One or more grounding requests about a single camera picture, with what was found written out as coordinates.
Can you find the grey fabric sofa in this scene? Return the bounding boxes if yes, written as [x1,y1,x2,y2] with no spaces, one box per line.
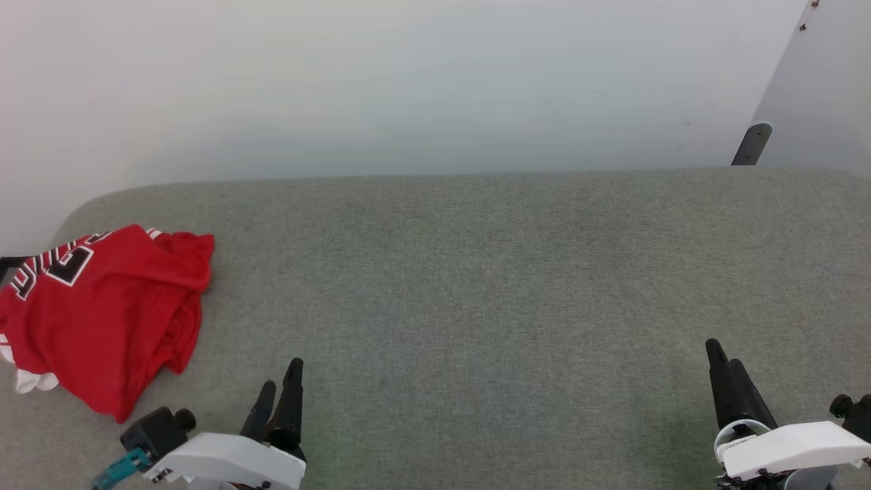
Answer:
[0,167,871,490]

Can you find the dark grey metal bar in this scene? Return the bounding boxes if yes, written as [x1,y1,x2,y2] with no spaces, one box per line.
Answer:
[731,122,774,167]

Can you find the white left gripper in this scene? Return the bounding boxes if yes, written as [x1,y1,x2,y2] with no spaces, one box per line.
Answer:
[144,358,308,490]

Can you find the red and white basketball jersey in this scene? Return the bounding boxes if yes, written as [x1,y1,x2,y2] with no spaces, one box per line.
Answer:
[0,225,216,424]

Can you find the teal camera cable connector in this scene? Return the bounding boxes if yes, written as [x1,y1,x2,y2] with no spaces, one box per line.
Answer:
[91,449,152,490]

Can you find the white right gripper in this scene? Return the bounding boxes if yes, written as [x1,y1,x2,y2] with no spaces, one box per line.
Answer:
[705,338,871,490]

